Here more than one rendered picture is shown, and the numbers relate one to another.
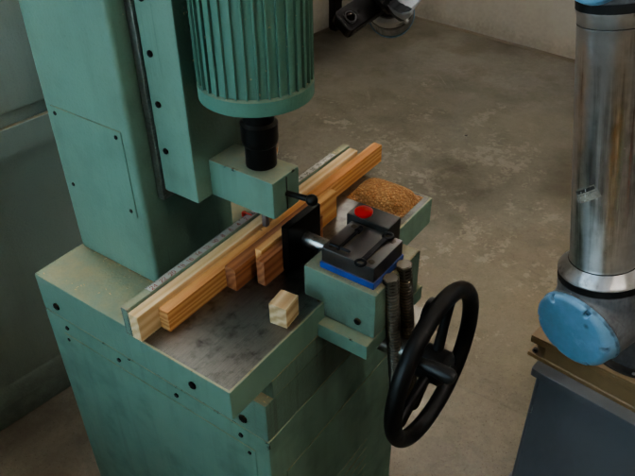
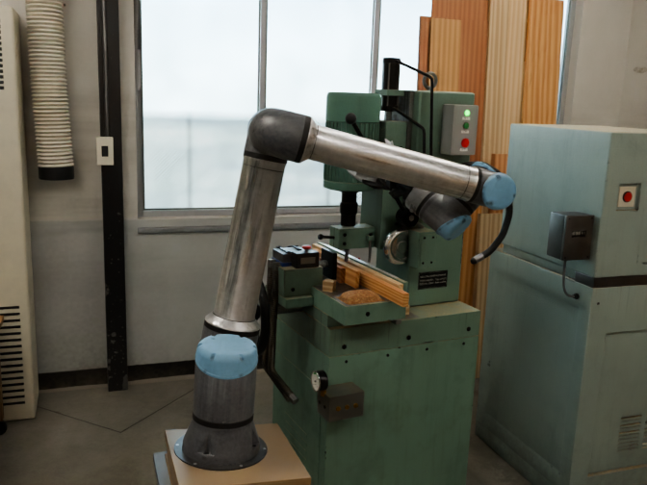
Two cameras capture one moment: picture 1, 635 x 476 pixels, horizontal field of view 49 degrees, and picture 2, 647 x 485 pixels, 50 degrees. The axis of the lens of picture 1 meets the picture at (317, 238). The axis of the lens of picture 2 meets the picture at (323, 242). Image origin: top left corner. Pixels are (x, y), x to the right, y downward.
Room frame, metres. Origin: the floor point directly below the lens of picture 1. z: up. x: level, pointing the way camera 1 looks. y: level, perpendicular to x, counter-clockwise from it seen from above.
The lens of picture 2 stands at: (1.96, -1.95, 1.49)
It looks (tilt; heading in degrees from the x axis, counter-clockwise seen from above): 12 degrees down; 117
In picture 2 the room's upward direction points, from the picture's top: 2 degrees clockwise
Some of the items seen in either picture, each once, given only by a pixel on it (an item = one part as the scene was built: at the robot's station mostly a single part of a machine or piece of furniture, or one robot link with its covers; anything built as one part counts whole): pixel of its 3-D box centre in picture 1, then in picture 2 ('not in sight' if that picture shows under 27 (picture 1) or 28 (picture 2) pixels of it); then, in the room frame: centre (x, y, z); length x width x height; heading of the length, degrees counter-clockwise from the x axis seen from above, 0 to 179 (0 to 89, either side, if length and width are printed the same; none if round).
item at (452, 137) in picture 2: not in sight; (459, 129); (1.29, 0.27, 1.40); 0.10 x 0.06 x 0.16; 54
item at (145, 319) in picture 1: (261, 230); (352, 268); (1.01, 0.10, 0.93); 0.60 x 0.02 x 0.05; 144
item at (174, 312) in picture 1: (287, 222); (354, 274); (1.04, 0.05, 0.92); 0.62 x 0.02 x 0.04; 144
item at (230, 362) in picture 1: (319, 280); (318, 288); (0.93, 0.00, 0.87); 0.61 x 0.30 x 0.06; 144
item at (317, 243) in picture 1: (316, 242); (321, 264); (0.94, 0.00, 0.95); 0.09 x 0.07 x 0.09; 144
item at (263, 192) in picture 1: (254, 183); (352, 239); (1.00, 0.10, 1.03); 0.14 x 0.07 x 0.09; 54
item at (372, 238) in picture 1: (366, 242); (295, 255); (0.89, -0.08, 0.99); 0.13 x 0.11 x 0.06; 144
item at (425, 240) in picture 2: not in sight; (420, 247); (1.22, 0.15, 1.02); 0.09 x 0.07 x 0.12; 144
